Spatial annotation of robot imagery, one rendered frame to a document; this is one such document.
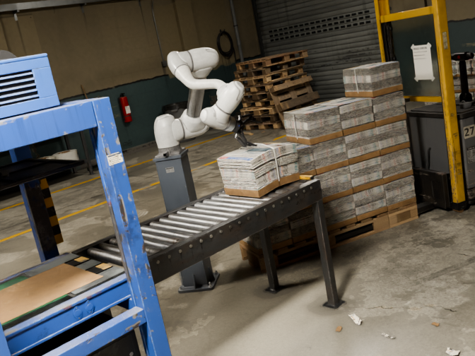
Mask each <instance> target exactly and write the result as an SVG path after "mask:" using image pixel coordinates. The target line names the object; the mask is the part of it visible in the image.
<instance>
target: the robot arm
mask: <svg viewBox="0 0 475 356"><path fill-rule="evenodd" d="M218 63H219V56H218V52H217V51H216V50H214V49H212V48H208V47H202V48H196V49H191V50H189V51H185V52H171V53H169V55H168V67H169V69H170V70H171V72H172V74H173V75H174V76H175V77H176V78H177V79H179V80H180V81H181V82H182V83H184V84H185V85H186V86H187V87H188V88H189V97H188V103H187V109H186V110H185V111H184V112H183V114H182V116H181V117H180V118H178V119H175V118H174V117H173V116H172V115H171V114H164V115H160V116H159V117H156V120H155V123H154V134H155V138H156V143H157V145H158V152H159V154H157V155H156V156H155V158H162V157H167V156H172V155H180V153H181V152H182V151H184V150H186V148H181V147H180V141H181V140H184V139H188V138H194V137H197V136H200V135H202V134H204V133H206V132H207V131H208V130H209V127H211V128H213V129H221V130H224V131H232V132H234V133H236V135H235V136H234V138H235V139H237V141H238V142H239V143H240V144H241V145H242V147H243V148H246V147H247V146H257V145H256V144H253V143H250V142H247V139H246V138H245V135H244V133H243V131H244V127H245V126H244V124H246V123H247V122H248V121H253V122H256V123H261V122H260V121H257V120H256V118H254V117H253V116H252V115H253V114H245V115H238V116H237V117H239V119H238V120H237V119H235V118H234V117H232V116H231V113H232V112H233V111H234V110H235V109H236V107H237V106H238V105H239V104H240V102H241V100H242V98H243V96H244V94H245V87H244V85H243V84H241V82H239V81H233V82H230V83H224V82H223V81H221V80H218V79H206V77H207V76H208V75H209V74H210V72H211V70H212V69H213V68H215V67H216V66H217V65H218ZM207 89H217V99H218V101H217V102H216V104H215V105H214V106H212V107H207V108H205V109H203V110H201V109H202V104H203V99H204V91H205V90H207ZM245 117H248V118H246V119H245V120H244V121H241V119H242V118H245ZM238 134H239V135H238ZM239 136H240V137H241V138H240V137H239Z"/></svg>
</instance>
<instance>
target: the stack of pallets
mask: <svg viewBox="0 0 475 356"><path fill-rule="evenodd" d="M298 53H299V55H300V57H298V58H296V57H295V54H298ZM304 57H308V55H307V49H304V50H300V51H294V52H286V53H282V54H275V55H271V56H268V57H262V58H258V59H253V60H249V61H244V62H240V63H237V64H235V65H236V67H237V71H234V74H235V80H233V81H239V82H241V84H243V81H247V83H244V84H243V85H244V87H245V88H250V90H247V91H246V89H245V94H244V96H243V98H242V100H241V102H242V104H243V109H240V112H241V115H245V114H253V115H252V116H253V117H254V118H256V120H257V121H260V122H261V123H256V122H253V121H248V122H247V123H246V124H245V126H246V131H250V130H253V129H256V128H258V127H259V130H265V129H268V128H271V127H274V129H280V128H282V127H283V125H281V124H282V121H281V120H280V118H279V113H277V111H276V108H275V107H274V106H275V104H274V103H273V99H272V97H271V96H270V94H269V91H268V90H267V89H269V88H271V87H272V86H275V85H279V84H282V83H287V82H289V81H294V77H296V76H299V78H303V77H306V76H307V72H305V73H303V65H305V63H304ZM294 61H296V64H297V66H291V62H294ZM245 64H248V66H249V67H247V68H245ZM277 66H280V68H279V69H278V68H277ZM293 69H295V73H294V74H289V70H293ZM261 70H262V71H261ZM246 72H247V75H246V76H243V73H246ZM278 73H279V76H275V74H278ZM260 78H261V79H260ZM280 81H283V82H282V83H281V82H280ZM248 95H251V96H252V97H249V98H248ZM251 102H255V104H253V105H251V104H250V103H251ZM269 105H270V106H269ZM266 106H268V107H266ZM249 111H253V112H250V113H249ZM268 124H270V125H268ZM254 125H258V126H255V127H254Z"/></svg>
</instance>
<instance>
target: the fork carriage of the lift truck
mask: <svg viewBox="0 0 475 356"><path fill-rule="evenodd" d="M412 169H413V174H412V176H414V180H415V181H414V188H415V196H416V201H418V202H421V203H423V202H425V201H427V202H431V203H433V204H434V206H437V207H440V208H445V209H447V208H450V196H449V189H448V182H447V173H446V172H441V171H436V170H429V169H425V168H420V167H413V166H412Z"/></svg>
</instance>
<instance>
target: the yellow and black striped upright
mask: <svg viewBox="0 0 475 356"><path fill-rule="evenodd" d="M39 183H40V187H41V190H42V195H43V197H44V200H45V205H46V208H47V212H48V215H49V220H50V222H51V226H52V230H53V233H54V238H55V240H56V243H57V244H59V243H62V242H63V241H64V240H63V237H62V235H61V230H60V226H59V222H58V219H57V214H56V211H55V209H54V204H53V201H52V197H51V193H50V190H49V186H48V183H47V178H46V177H42V178H39Z"/></svg>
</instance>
